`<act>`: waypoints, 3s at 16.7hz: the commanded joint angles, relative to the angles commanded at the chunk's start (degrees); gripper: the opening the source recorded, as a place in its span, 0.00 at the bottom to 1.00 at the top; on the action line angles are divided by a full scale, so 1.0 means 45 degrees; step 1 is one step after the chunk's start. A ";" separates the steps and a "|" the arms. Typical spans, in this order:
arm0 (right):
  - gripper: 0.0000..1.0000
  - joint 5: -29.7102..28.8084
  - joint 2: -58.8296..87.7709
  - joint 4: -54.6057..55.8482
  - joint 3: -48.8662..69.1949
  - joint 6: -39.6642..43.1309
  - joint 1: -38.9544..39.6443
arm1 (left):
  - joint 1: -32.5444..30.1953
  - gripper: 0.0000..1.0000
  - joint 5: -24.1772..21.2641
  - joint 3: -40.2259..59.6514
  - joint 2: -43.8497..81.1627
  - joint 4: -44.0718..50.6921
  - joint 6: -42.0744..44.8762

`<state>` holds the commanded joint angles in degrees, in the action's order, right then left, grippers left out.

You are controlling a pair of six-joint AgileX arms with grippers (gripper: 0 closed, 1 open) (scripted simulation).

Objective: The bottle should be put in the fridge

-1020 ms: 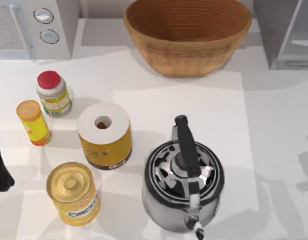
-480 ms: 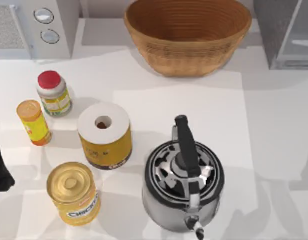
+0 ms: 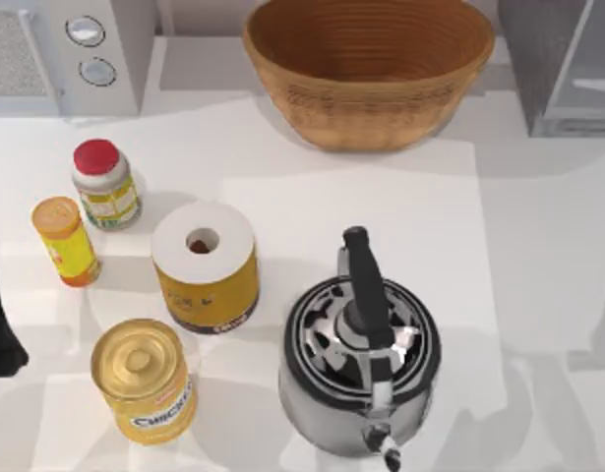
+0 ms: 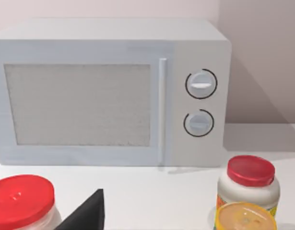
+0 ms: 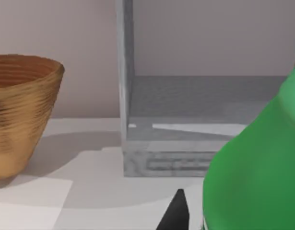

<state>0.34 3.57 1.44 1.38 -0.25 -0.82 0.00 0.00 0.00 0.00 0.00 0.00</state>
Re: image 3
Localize white roll with yellow wrapper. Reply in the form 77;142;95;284
151;200;261;336

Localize brown woven basket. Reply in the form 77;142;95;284
242;0;496;152

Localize red-capped white jar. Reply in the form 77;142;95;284
71;139;143;232

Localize gold and yellow can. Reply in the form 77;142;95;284
90;318;198;433

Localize orange and yellow canister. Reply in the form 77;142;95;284
30;196;102;288

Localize small microwave knob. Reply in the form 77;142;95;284
78;56;118;88

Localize large microwave knob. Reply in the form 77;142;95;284
64;15;107;48

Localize pale microwave oven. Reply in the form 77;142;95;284
0;0;158;118

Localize grey cabinet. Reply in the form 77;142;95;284
497;0;605;140

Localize silver kettle with black handle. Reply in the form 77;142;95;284
277;225;442;468

